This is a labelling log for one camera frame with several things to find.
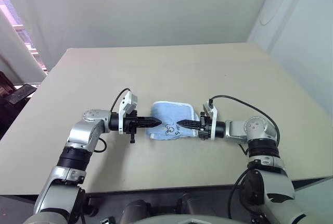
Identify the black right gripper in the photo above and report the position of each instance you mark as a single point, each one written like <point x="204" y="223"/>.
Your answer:
<point x="205" y="130"/>

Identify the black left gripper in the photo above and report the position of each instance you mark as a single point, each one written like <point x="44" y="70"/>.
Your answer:
<point x="130" y="125"/>

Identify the light blue fluffy towel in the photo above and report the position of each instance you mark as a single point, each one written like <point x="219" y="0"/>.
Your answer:
<point x="169" y="114"/>

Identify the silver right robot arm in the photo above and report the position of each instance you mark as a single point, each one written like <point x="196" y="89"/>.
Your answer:
<point x="260" y="130"/>

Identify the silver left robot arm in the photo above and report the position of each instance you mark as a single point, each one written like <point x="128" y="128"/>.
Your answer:
<point x="78" y="135"/>

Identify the dark rounded shape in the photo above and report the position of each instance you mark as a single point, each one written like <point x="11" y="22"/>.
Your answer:
<point x="136" y="211"/>

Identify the silver robot torso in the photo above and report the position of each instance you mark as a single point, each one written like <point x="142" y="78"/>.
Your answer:
<point x="187" y="220"/>

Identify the flat black tablet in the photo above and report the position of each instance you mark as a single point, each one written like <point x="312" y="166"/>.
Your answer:
<point x="20" y="93"/>

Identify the window with blinds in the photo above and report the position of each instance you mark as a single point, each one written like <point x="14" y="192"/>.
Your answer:
<point x="23" y="31"/>

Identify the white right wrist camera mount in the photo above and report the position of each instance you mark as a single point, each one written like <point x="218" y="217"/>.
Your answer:
<point x="214" y="122"/>

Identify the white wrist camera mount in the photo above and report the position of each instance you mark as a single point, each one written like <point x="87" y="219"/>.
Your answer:
<point x="214" y="122"/>
<point x="127" y="104"/>

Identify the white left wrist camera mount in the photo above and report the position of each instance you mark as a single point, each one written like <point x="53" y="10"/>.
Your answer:
<point x="127" y="104"/>

